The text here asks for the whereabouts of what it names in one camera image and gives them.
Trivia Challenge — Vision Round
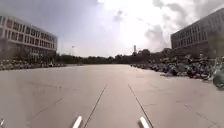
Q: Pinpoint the dark grey building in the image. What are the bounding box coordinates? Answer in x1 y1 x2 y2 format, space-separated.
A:
170 7 224 58

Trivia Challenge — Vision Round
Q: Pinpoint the row of trees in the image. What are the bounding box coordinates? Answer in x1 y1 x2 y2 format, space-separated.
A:
53 48 174 65

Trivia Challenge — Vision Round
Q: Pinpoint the floodlight pole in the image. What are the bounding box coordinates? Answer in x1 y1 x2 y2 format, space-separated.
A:
70 45 76 57

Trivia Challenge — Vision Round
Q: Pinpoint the row of parked bicycles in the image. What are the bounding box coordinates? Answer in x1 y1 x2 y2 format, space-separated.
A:
0 59 67 72
130 54 224 90

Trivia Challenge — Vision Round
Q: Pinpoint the white building with window bands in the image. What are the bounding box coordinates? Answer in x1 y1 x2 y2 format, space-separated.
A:
0 14 59 62

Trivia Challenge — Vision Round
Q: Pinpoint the grey paved plaza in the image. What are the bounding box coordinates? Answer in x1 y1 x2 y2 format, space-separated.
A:
0 63 224 128

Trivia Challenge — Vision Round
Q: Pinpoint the robot's own part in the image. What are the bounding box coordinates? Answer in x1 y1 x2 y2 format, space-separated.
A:
139 116 150 128
72 115 83 128

